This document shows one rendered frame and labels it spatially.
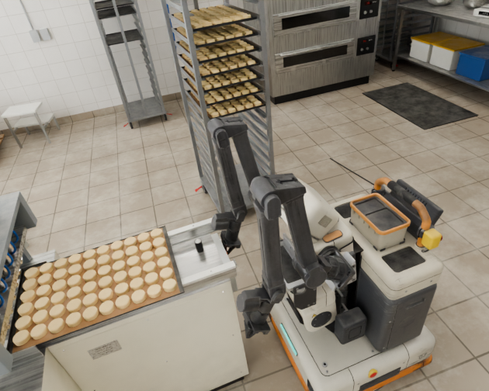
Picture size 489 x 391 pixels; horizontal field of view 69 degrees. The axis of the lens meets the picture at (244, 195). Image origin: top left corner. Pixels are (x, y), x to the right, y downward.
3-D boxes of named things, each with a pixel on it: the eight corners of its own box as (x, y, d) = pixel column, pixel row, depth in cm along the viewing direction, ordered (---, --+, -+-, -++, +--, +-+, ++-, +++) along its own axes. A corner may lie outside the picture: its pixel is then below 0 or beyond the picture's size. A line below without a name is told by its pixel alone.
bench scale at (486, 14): (471, 15, 395) (473, 7, 389) (492, 10, 403) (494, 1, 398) (497, 19, 372) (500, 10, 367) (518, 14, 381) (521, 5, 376)
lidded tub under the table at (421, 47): (407, 56, 503) (410, 36, 488) (435, 50, 511) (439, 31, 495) (425, 63, 474) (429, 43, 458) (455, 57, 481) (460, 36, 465)
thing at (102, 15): (97, 12, 425) (97, 10, 425) (130, 6, 434) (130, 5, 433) (98, 19, 379) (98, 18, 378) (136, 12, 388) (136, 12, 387)
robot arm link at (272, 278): (283, 194, 89) (266, 173, 97) (262, 201, 87) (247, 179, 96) (289, 300, 114) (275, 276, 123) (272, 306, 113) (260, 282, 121)
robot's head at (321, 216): (315, 188, 143) (292, 172, 134) (345, 219, 127) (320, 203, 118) (293, 214, 147) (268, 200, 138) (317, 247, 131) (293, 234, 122)
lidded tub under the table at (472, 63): (452, 74, 436) (458, 51, 420) (483, 66, 445) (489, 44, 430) (479, 82, 407) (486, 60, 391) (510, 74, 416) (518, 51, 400)
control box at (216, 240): (230, 293, 151) (226, 271, 143) (214, 255, 170) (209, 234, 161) (238, 290, 152) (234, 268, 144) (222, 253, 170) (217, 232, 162)
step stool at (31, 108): (61, 128, 487) (46, 97, 460) (52, 143, 452) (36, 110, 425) (28, 134, 484) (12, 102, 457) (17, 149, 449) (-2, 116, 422)
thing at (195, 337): (119, 439, 174) (35, 340, 120) (114, 375, 201) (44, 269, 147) (251, 382, 189) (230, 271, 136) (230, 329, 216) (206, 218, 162)
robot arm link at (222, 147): (228, 128, 121) (219, 116, 130) (213, 133, 120) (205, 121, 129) (250, 219, 148) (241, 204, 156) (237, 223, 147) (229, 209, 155)
